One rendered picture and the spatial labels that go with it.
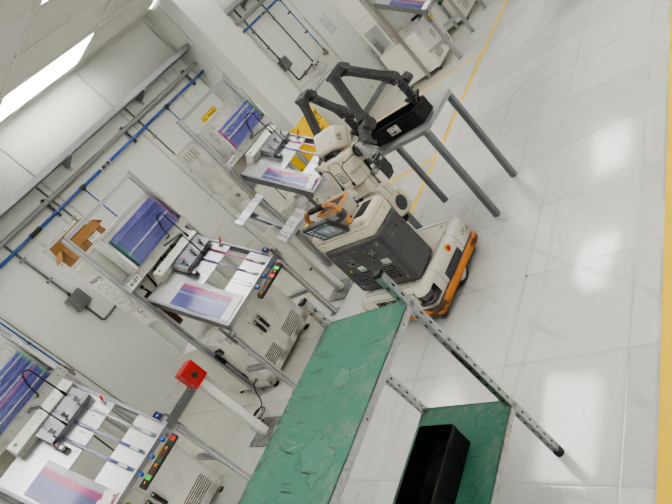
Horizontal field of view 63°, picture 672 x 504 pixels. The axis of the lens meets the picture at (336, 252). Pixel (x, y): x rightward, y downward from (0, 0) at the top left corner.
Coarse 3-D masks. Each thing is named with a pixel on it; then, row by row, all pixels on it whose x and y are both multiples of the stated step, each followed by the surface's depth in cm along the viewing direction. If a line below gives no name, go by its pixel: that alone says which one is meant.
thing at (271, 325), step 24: (264, 312) 441; (288, 312) 456; (216, 336) 420; (240, 336) 421; (264, 336) 435; (288, 336) 449; (192, 360) 454; (240, 360) 416; (240, 384) 451; (264, 384) 431
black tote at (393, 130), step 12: (420, 96) 361; (408, 108) 373; (420, 108) 355; (432, 108) 362; (384, 120) 391; (396, 120) 363; (408, 120) 359; (420, 120) 354; (372, 132) 405; (384, 132) 376; (396, 132) 371; (384, 144) 385
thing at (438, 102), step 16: (448, 96) 365; (432, 112) 357; (464, 112) 371; (416, 128) 358; (480, 128) 379; (400, 144) 362; (432, 144) 350; (448, 160) 354; (464, 176) 358; (512, 176) 393; (480, 192) 364; (496, 208) 370; (416, 224) 417
